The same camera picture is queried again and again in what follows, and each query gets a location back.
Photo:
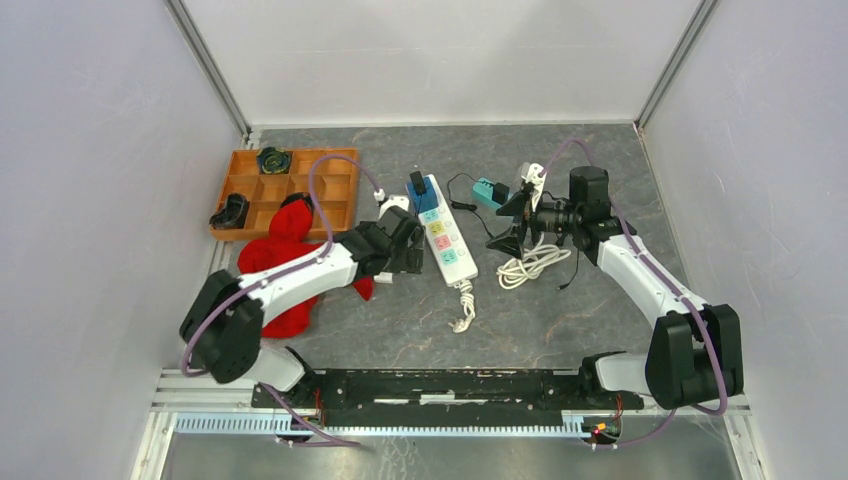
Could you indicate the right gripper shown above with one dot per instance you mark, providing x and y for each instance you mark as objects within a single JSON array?
[{"x": 509, "y": 241}]

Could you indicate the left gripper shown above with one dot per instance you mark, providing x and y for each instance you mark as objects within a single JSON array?
[{"x": 410, "y": 260}]

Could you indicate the black plug adapter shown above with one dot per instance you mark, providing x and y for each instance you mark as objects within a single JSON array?
[{"x": 500, "y": 193}]

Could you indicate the teal power strip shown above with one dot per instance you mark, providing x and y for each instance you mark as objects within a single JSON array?
[{"x": 481, "y": 193}]

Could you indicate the blue cube adapter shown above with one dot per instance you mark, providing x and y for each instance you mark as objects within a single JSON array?
[{"x": 423, "y": 202}]

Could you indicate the white power strip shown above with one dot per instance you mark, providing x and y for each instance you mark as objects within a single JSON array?
[{"x": 450, "y": 250}]

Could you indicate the black charger plug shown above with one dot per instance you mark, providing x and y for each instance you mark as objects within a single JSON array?
[{"x": 417, "y": 183}]

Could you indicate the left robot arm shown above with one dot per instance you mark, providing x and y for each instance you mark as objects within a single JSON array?
[{"x": 223, "y": 327}]

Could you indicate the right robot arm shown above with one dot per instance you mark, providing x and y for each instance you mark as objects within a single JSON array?
[{"x": 694, "y": 357}]

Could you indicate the small white cube adapter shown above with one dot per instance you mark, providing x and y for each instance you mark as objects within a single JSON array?
[{"x": 384, "y": 278}]

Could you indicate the orange compartment tray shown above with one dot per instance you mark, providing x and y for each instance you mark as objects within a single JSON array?
[{"x": 336, "y": 185}]

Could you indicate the dark green coiled item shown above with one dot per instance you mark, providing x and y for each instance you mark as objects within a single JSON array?
[{"x": 273, "y": 161}]

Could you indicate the black item in tray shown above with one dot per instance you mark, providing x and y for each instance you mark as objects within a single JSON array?
[{"x": 232, "y": 214}]

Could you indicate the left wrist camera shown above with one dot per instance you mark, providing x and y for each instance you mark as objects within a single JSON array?
[{"x": 394, "y": 204}]

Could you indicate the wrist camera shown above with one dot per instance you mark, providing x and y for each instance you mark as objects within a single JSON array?
[
  {"x": 394, "y": 204},
  {"x": 533, "y": 177}
]

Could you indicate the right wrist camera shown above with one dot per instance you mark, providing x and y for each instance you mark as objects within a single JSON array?
[{"x": 533, "y": 177}]

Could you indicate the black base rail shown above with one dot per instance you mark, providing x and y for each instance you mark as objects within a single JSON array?
[{"x": 452, "y": 398}]

